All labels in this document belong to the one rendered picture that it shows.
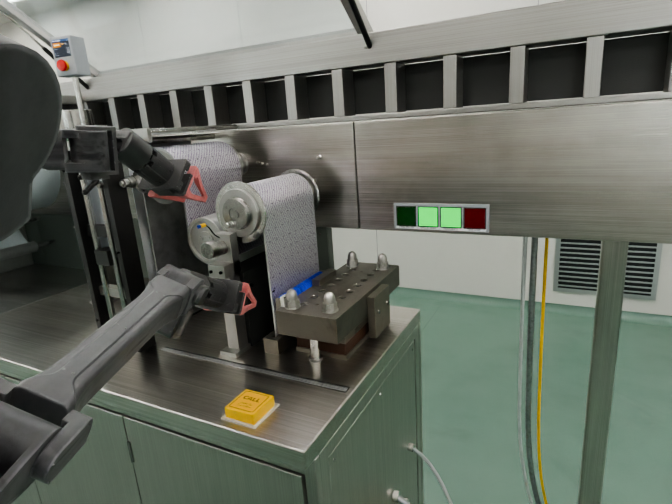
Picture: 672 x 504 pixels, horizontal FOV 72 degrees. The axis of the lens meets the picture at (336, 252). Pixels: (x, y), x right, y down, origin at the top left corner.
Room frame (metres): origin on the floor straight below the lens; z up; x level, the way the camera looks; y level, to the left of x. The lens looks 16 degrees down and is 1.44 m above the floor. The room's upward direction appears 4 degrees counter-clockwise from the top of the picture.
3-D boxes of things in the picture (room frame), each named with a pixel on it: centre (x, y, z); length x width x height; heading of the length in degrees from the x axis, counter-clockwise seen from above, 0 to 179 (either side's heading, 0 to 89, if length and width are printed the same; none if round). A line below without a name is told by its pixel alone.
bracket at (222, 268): (1.06, 0.27, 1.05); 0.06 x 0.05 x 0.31; 152
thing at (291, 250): (1.16, 0.11, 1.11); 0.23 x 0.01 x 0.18; 152
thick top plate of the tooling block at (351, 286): (1.14, -0.01, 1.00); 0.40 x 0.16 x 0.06; 152
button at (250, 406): (0.80, 0.19, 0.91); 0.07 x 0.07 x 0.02; 62
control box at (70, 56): (1.37, 0.69, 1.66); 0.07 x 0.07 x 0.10; 72
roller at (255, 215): (1.19, 0.16, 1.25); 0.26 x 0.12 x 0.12; 152
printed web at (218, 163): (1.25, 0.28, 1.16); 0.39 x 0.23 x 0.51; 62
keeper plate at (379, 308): (1.11, -0.10, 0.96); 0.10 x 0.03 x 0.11; 152
